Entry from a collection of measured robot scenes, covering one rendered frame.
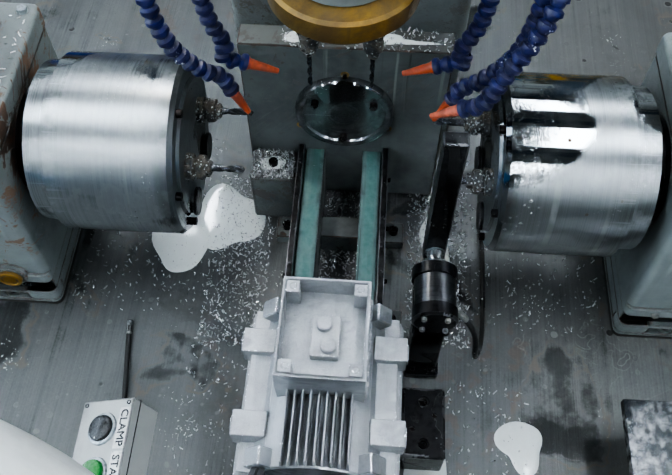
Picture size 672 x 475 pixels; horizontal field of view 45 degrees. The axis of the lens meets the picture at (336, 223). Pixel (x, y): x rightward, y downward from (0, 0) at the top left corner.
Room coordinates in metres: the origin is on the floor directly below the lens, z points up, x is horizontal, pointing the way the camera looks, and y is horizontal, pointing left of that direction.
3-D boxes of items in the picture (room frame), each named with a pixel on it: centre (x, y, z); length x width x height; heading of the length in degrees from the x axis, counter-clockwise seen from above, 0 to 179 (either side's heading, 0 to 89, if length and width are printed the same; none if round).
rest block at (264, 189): (0.77, 0.10, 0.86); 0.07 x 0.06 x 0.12; 86
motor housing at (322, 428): (0.33, 0.02, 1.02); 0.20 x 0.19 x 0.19; 176
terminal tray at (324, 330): (0.37, 0.01, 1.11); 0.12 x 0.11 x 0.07; 176
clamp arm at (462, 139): (0.55, -0.13, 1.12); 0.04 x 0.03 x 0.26; 176
